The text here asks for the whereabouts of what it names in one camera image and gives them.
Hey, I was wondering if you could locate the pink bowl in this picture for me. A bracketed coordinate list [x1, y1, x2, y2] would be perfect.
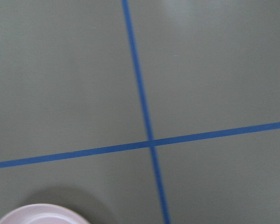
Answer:
[0, 203, 90, 224]

